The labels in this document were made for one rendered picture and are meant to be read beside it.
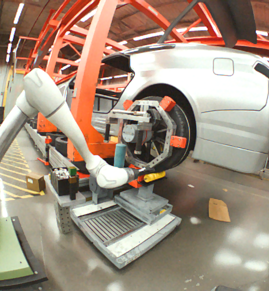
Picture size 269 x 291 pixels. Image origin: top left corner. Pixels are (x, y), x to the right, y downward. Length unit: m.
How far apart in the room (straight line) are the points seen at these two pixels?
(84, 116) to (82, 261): 1.17
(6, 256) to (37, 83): 0.71
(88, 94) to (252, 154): 1.38
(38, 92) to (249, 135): 1.13
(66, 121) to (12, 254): 0.64
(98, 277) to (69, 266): 0.21
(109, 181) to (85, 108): 0.79
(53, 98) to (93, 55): 0.98
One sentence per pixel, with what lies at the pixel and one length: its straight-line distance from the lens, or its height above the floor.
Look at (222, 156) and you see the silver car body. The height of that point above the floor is 0.82.
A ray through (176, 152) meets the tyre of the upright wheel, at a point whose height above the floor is 0.76.
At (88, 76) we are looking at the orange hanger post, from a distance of 1.40.
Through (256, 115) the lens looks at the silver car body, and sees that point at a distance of 1.09.
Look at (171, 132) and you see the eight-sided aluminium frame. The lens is 1.05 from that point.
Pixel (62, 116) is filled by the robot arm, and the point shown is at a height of 0.94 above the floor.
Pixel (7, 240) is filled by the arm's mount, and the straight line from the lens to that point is 0.83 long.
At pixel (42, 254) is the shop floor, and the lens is 1.21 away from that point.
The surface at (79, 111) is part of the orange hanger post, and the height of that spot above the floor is 0.97.
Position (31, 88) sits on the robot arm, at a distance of 0.55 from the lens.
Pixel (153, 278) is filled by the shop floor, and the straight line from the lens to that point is 1.12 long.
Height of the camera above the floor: 0.96
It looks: 10 degrees down
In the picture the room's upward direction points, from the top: 8 degrees clockwise
